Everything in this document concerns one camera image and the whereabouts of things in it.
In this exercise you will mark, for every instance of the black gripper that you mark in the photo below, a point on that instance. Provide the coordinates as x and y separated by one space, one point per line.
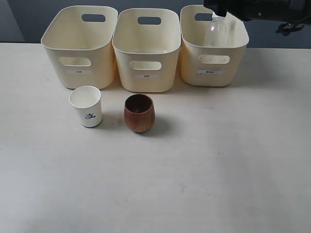
274 10

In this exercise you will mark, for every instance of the clear plastic bottle white cap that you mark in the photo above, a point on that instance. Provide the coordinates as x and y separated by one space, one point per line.
218 32

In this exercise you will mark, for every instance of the brown wooden cup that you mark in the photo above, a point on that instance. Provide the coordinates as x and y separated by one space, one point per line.
139 113

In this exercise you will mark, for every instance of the white paper cup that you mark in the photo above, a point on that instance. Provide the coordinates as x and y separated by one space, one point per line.
86 100

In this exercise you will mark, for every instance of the right cream plastic bin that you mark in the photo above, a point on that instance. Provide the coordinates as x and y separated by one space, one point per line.
208 66

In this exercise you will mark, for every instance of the cream plastic bin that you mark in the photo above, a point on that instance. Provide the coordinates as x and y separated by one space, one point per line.
208 66
78 43
146 42

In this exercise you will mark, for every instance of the middle cream plastic bin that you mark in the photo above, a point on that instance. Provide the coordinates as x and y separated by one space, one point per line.
146 42

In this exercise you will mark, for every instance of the left cream plastic bin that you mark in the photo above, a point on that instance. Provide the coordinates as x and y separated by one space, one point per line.
78 43

